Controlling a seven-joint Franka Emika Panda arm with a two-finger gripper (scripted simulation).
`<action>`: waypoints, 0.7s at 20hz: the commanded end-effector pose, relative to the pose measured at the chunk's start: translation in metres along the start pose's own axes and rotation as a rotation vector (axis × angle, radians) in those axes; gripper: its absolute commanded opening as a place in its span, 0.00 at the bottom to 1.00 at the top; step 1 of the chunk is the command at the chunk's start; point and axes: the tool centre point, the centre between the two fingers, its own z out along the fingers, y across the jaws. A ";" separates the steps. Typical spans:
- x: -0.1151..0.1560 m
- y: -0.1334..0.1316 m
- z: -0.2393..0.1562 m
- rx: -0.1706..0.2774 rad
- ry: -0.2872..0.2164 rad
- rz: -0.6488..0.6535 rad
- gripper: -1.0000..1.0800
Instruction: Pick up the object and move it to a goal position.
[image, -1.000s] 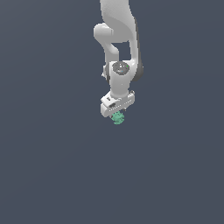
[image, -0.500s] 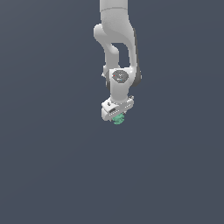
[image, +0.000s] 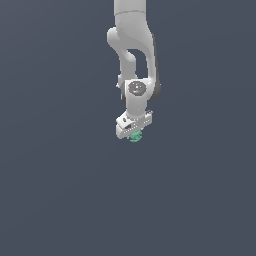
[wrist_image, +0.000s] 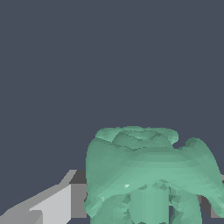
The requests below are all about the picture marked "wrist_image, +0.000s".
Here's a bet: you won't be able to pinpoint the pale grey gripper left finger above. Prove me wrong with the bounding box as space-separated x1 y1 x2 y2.
0 169 88 224

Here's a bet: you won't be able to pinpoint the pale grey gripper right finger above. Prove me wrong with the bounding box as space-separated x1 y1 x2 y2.
198 174 224 220

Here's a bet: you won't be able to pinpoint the green lumpy figurine object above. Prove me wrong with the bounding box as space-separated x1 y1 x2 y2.
83 125 224 224

